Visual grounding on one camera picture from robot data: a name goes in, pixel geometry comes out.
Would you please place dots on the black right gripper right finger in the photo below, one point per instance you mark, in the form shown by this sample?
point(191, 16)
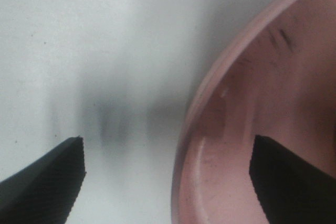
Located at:
point(288, 188)

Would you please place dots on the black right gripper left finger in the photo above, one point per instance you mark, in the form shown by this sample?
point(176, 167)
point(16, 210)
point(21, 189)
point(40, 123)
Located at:
point(46, 190)

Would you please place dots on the pink plate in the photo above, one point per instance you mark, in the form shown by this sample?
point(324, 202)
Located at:
point(276, 79)

